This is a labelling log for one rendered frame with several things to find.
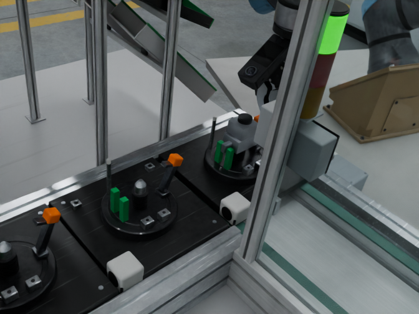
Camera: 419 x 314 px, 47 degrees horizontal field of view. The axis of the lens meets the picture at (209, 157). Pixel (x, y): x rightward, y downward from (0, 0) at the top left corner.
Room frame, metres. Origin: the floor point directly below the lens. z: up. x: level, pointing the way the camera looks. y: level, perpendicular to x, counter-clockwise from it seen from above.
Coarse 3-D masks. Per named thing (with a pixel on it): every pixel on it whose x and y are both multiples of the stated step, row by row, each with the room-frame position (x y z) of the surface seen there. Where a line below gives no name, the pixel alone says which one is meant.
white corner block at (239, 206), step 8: (224, 200) 0.67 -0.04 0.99; (232, 200) 0.68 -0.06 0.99; (240, 200) 0.68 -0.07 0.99; (224, 208) 0.66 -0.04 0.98; (232, 208) 0.65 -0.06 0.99; (240, 208) 0.66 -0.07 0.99; (248, 208) 0.67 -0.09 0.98; (224, 216) 0.66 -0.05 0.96; (232, 216) 0.65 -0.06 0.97; (240, 216) 0.65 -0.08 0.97; (232, 224) 0.65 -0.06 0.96
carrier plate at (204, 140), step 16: (224, 128) 0.94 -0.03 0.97; (192, 144) 0.86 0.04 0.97; (208, 144) 0.87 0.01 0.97; (160, 160) 0.80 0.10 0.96; (192, 160) 0.80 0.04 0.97; (176, 176) 0.76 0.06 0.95; (192, 176) 0.75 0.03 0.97; (208, 176) 0.76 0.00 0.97; (208, 192) 0.71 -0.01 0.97; (224, 192) 0.72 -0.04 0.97; (240, 192) 0.73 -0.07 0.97
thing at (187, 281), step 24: (216, 120) 0.99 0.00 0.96; (168, 144) 0.86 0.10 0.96; (96, 168) 0.74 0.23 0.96; (120, 168) 0.75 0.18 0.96; (48, 192) 0.65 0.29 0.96; (0, 216) 0.58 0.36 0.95; (216, 240) 0.59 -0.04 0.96; (240, 240) 0.60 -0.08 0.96; (192, 264) 0.54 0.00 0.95; (216, 264) 0.55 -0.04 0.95; (144, 288) 0.47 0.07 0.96; (168, 288) 0.48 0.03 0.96; (192, 288) 0.51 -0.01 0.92; (216, 288) 0.56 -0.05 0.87; (96, 312) 0.41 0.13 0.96; (120, 312) 0.42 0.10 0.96; (144, 312) 0.43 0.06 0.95; (168, 312) 0.47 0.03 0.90
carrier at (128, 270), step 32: (96, 192) 0.66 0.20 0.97; (128, 192) 0.65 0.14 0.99; (160, 192) 0.66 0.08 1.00; (192, 192) 0.70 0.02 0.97; (64, 224) 0.58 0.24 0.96; (96, 224) 0.58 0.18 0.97; (128, 224) 0.57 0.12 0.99; (160, 224) 0.58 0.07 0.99; (192, 224) 0.62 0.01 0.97; (224, 224) 0.63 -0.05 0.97; (96, 256) 0.51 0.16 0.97; (128, 256) 0.50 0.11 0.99; (160, 256) 0.53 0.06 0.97
